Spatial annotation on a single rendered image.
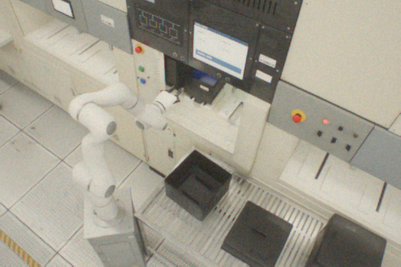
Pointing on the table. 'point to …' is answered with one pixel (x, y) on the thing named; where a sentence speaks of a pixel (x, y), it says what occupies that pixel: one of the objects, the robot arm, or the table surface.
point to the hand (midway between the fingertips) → (175, 90)
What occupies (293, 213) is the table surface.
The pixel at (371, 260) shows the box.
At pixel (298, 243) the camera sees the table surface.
